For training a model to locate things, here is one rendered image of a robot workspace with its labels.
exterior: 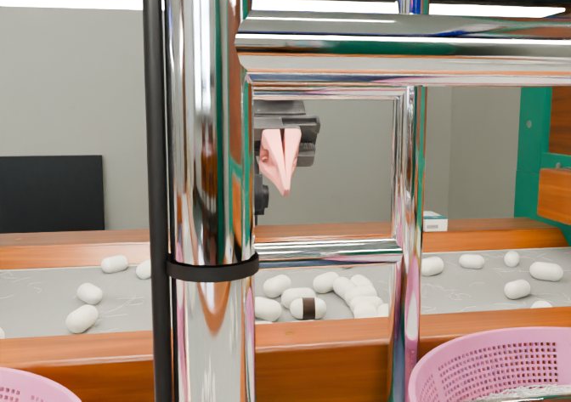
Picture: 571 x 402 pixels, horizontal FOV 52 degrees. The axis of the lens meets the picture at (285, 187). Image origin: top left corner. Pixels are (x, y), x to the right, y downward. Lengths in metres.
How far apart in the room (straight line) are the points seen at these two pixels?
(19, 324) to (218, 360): 0.47
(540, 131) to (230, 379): 0.90
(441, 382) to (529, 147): 0.66
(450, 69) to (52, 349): 0.39
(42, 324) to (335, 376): 0.29
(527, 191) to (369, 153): 1.82
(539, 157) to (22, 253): 0.79
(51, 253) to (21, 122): 1.93
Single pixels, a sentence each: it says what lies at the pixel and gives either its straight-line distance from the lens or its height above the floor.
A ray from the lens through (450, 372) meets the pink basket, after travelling 0.47.
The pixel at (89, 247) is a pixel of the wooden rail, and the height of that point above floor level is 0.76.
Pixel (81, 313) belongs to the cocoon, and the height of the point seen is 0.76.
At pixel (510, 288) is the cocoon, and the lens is 0.68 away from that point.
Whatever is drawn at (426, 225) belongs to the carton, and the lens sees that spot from 0.89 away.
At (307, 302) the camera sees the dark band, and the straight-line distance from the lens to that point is 0.58.
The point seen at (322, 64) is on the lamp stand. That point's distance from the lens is 0.16.
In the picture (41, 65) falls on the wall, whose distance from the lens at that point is 2.72.
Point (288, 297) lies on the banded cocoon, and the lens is 0.60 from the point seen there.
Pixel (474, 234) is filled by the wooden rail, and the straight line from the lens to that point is 0.91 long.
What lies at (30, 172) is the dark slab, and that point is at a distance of 2.70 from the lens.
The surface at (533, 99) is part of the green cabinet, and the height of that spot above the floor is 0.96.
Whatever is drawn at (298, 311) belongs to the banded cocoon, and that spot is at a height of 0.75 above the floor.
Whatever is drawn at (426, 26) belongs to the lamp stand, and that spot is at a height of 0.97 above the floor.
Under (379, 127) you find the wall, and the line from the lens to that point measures 2.83.
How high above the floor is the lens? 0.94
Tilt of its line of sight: 8 degrees down
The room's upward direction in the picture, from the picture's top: straight up
